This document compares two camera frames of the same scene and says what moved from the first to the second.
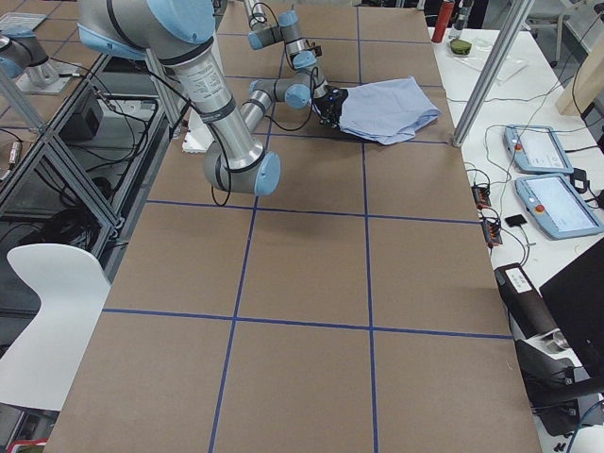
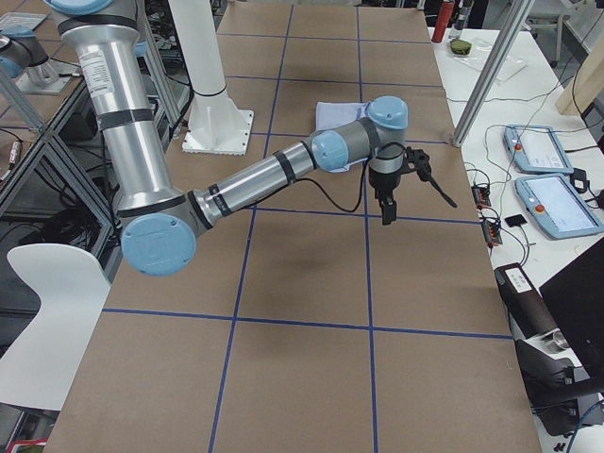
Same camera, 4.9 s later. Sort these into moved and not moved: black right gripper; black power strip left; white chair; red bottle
Moved: black right gripper
Not moved: white chair; black power strip left; red bottle
